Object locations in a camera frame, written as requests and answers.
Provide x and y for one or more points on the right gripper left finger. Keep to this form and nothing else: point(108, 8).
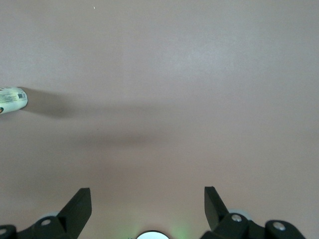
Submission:
point(72, 219)

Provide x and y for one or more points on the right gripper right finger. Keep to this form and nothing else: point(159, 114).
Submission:
point(224, 226)

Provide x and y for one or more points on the clear Wilson tennis ball can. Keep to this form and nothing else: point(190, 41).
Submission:
point(12, 102)

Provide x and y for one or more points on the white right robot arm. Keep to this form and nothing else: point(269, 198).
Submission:
point(152, 235)

